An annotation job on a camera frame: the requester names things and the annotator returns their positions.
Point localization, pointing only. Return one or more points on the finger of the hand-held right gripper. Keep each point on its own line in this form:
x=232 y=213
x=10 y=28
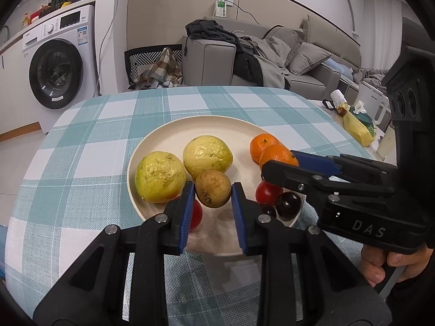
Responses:
x=316 y=163
x=289 y=176

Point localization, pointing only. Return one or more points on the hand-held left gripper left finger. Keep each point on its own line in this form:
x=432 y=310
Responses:
x=187 y=217

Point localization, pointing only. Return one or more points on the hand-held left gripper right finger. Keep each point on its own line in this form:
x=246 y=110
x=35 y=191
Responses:
x=239 y=220

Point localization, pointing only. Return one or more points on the red tomato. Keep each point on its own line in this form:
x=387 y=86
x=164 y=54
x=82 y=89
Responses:
x=196 y=215
x=266 y=193

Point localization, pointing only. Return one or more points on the large orange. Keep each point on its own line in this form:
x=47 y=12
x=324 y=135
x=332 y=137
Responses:
x=277 y=154

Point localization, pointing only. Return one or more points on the dark plum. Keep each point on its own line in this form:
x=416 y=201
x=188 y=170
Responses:
x=269 y=211
x=289 y=205

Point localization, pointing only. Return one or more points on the brown round fruit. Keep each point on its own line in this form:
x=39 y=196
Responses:
x=213 y=188

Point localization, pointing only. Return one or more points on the large green-yellow guava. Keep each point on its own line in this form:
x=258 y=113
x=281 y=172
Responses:
x=159 y=176

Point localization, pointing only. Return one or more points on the cream round plate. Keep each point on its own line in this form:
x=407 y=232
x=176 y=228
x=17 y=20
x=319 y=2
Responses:
x=221 y=130

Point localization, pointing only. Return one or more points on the person's right hand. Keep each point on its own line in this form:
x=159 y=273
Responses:
x=372 y=265

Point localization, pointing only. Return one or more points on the plain white bottle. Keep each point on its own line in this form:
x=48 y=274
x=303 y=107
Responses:
x=385 y=146

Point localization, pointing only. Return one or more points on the small tangerine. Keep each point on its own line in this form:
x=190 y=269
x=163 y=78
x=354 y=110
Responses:
x=261 y=144

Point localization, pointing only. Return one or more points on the yellow tissue pack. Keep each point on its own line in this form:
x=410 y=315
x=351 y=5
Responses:
x=356 y=129

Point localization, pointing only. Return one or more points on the yellow guava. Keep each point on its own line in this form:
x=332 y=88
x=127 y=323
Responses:
x=207 y=154

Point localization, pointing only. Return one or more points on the white labelled bottle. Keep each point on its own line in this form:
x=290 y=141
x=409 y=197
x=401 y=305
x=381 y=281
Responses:
x=338 y=96

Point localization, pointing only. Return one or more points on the white electric kettle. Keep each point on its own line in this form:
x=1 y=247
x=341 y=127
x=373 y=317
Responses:
x=372 y=98

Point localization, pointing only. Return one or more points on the grey clothes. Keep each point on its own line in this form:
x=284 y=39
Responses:
x=272 y=71

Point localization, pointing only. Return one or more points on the grey pillow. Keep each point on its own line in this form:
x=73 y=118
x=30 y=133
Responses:
x=289 y=37
x=307 y=57

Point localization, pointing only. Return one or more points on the checkered tablecloth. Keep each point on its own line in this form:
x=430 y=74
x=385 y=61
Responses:
x=85 y=142

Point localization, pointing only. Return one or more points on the grey sofa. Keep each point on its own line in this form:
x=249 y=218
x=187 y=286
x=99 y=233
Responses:
x=207 y=64

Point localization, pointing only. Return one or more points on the plaid cloth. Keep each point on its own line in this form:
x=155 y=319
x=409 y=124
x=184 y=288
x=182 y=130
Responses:
x=163 y=71

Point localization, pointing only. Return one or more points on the black patterned chair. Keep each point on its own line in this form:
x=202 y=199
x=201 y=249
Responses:
x=131 y=61

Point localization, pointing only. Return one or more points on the dark jacket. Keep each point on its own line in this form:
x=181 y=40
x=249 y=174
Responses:
x=207 y=29

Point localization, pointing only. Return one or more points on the white counter cabinet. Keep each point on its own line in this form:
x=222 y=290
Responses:
x=13 y=91

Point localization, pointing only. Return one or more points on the white washing machine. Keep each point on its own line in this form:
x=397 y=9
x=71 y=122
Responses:
x=68 y=20

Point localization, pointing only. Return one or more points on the red box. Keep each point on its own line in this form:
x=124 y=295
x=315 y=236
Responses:
x=35 y=15

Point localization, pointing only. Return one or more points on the yellow bottle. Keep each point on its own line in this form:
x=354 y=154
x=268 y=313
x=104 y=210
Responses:
x=25 y=22

